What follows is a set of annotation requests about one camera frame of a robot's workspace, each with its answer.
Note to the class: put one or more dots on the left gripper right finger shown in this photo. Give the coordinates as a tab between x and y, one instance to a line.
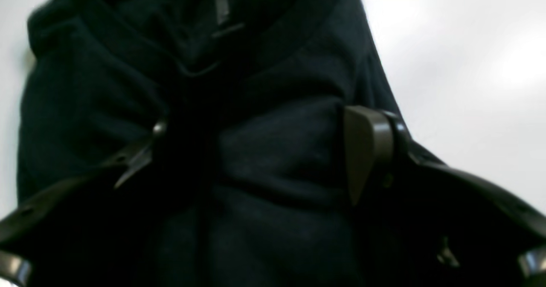
421	223

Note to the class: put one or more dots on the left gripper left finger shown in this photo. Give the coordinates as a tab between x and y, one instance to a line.
44	240

